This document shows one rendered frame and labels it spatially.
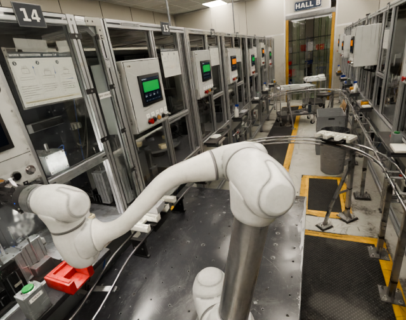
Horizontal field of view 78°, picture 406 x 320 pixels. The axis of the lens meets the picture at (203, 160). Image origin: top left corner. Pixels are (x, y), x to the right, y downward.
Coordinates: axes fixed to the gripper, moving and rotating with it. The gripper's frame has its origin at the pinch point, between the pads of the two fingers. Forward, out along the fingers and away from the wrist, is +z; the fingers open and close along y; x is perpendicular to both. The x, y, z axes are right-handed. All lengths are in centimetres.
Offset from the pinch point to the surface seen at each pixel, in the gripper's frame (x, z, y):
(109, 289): -18, -14, -62
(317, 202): -239, -109, -140
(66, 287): -4.7, -8.6, -47.0
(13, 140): -16.6, 7.5, 13.2
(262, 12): -868, 56, 144
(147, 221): -65, -6, -58
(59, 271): -10.3, 3.1, -47.3
